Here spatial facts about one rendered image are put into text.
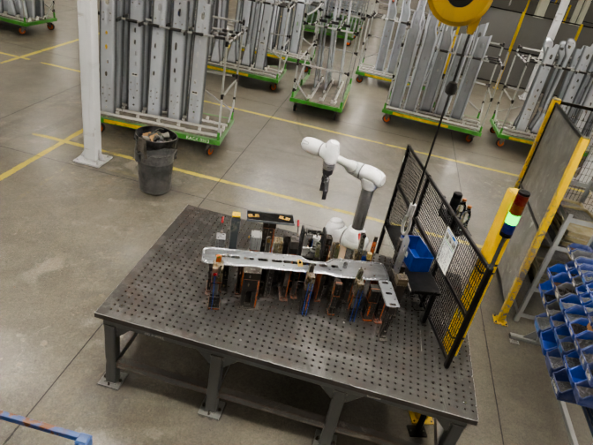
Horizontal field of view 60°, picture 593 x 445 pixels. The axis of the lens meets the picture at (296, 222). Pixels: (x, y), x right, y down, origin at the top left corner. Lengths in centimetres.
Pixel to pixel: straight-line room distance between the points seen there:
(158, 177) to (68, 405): 308
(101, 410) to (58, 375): 47
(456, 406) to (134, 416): 218
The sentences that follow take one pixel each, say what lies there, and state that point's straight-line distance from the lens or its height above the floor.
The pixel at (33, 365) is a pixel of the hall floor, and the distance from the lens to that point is 441.
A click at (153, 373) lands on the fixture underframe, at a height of 22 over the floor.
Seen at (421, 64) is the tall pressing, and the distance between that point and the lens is 1026.
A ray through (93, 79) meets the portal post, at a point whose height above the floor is 110.
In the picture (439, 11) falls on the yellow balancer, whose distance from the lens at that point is 129.
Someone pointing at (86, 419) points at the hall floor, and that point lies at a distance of 402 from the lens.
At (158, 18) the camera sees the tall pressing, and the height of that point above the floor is 165.
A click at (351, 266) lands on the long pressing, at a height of 100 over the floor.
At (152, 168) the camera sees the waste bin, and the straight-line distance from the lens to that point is 624.
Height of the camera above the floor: 316
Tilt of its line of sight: 31 degrees down
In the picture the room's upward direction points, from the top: 11 degrees clockwise
